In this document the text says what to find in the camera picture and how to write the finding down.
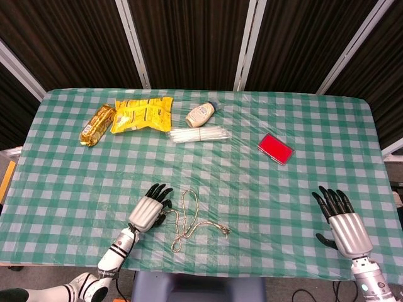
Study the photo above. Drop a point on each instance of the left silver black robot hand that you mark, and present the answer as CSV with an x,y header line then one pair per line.
x,y
143,215

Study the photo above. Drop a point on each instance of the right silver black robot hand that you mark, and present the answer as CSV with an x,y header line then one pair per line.
x,y
349,231

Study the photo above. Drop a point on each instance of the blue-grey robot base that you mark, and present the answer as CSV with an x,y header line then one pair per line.
x,y
198,287

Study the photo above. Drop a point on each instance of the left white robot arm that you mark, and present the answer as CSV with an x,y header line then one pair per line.
x,y
94,273

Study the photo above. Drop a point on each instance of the green checkered tablecloth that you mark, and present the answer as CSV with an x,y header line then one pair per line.
x,y
201,176

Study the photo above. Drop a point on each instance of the clear pack of white straws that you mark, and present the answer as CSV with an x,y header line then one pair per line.
x,y
198,134

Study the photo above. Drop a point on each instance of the yellow snack bag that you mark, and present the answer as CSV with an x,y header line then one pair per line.
x,y
143,114

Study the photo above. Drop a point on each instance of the gold biscuit package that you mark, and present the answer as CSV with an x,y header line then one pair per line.
x,y
97,125

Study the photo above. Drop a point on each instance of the red flat case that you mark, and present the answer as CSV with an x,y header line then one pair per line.
x,y
276,148

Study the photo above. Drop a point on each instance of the beige squeeze sauce bottle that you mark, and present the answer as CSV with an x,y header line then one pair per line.
x,y
201,114

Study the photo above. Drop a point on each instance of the white partition post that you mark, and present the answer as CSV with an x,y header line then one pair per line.
x,y
20,72
250,44
351,47
133,42

